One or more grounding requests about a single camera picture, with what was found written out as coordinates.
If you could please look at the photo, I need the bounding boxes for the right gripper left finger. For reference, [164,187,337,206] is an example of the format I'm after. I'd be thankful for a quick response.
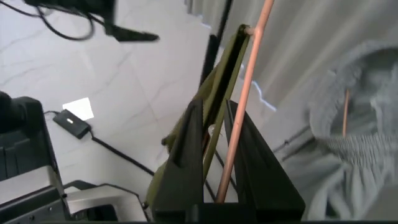
[151,98,205,223]

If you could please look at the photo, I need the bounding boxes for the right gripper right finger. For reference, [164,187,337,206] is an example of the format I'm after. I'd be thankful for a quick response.
[223,99,306,223]

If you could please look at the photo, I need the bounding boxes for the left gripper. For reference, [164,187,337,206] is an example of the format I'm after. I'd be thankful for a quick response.
[24,0,160,43]

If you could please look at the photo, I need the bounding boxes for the pale grey shorts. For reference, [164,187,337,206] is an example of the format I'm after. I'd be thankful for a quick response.
[281,40,398,222]

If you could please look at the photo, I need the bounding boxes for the pink clothes hanger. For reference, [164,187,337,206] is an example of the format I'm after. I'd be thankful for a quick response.
[215,0,276,205]
[341,89,351,138]

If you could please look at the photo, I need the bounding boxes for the green garment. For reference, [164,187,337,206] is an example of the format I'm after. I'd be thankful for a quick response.
[145,24,252,215]

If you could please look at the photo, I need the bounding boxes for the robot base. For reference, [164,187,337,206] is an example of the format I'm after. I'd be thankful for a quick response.
[0,91,149,223]

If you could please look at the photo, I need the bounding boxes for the black power adapter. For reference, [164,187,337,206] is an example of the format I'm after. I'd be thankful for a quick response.
[52,108,93,140]

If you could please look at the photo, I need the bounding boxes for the white curtain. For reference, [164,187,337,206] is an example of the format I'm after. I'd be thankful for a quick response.
[186,0,398,108]

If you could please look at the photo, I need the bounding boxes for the black cable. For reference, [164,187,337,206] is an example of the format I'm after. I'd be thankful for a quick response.
[89,133,155,177]
[0,0,96,42]

